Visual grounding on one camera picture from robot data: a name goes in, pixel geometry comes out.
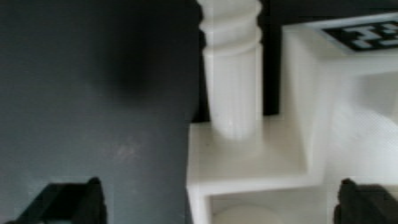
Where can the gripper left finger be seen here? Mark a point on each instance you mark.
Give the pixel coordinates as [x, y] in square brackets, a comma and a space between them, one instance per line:
[68, 204]

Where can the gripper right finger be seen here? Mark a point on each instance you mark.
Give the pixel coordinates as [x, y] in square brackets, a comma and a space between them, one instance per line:
[366, 204]

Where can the white chair seat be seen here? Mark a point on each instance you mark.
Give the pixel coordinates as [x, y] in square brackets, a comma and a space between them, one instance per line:
[268, 161]

